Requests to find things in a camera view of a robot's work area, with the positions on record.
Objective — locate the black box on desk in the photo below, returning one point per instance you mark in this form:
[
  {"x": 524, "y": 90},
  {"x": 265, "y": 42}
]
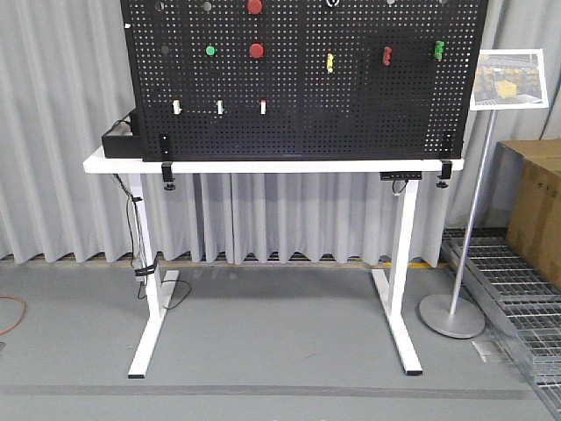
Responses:
[{"x": 122, "y": 140}]

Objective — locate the red mushroom button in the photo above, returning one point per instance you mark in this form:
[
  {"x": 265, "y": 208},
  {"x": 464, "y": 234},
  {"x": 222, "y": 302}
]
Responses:
[
  {"x": 254, "y": 7},
  {"x": 256, "y": 50}
]

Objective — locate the red toggle switch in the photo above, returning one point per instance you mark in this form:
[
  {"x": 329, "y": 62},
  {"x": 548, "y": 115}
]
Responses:
[{"x": 387, "y": 56}]

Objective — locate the silver sign stand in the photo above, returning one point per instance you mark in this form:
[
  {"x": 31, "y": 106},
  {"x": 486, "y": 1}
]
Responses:
[{"x": 451, "y": 315}]

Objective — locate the white yellow rocker switch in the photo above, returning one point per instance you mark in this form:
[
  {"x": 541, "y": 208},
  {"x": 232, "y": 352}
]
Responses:
[{"x": 176, "y": 107}]

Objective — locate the brown cardboard box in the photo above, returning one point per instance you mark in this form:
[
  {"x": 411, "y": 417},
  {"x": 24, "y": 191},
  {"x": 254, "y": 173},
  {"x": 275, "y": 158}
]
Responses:
[{"x": 534, "y": 224}]

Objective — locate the upper red mushroom button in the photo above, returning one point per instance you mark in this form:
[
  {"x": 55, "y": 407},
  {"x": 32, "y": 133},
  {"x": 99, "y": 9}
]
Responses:
[{"x": 254, "y": 7}]

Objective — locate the right black clamp bracket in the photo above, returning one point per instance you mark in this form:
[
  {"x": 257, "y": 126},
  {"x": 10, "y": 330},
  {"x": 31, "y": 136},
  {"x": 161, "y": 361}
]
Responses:
[{"x": 446, "y": 165}]

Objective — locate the framed picture sign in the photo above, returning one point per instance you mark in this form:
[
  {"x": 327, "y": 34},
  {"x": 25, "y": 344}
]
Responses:
[{"x": 509, "y": 79}]

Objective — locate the metal floor grating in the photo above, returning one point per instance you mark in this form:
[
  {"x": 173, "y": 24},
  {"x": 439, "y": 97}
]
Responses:
[{"x": 524, "y": 309}]

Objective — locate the grey curtain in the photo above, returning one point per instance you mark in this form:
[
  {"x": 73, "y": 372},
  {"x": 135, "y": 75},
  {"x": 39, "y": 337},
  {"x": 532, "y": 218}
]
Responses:
[{"x": 65, "y": 80}]

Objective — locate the lower red mushroom button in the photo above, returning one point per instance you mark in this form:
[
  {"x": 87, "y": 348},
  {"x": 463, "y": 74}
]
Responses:
[{"x": 256, "y": 50}]

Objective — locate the desk height control panel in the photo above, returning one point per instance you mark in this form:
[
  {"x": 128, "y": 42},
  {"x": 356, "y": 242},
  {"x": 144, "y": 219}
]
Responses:
[{"x": 401, "y": 176}]

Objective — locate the green toggle switch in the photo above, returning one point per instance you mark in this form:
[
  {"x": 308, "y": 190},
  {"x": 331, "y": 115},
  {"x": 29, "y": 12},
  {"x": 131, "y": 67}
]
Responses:
[{"x": 439, "y": 50}]

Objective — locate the black clamp bracket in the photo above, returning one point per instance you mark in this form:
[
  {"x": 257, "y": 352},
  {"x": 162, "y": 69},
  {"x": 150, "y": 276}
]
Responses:
[
  {"x": 167, "y": 161},
  {"x": 446, "y": 165}
]

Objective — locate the black perforated pegboard panel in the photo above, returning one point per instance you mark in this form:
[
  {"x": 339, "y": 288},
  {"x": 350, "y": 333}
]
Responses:
[{"x": 362, "y": 111}]

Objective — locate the left black clamp bracket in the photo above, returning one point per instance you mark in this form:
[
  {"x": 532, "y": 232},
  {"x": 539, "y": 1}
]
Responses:
[{"x": 167, "y": 161}]

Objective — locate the white standing desk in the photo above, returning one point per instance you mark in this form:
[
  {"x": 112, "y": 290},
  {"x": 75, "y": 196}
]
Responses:
[{"x": 390, "y": 287}]

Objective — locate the yellow toggle switch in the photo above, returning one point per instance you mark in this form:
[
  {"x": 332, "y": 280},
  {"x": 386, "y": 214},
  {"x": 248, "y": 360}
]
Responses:
[{"x": 330, "y": 63}]

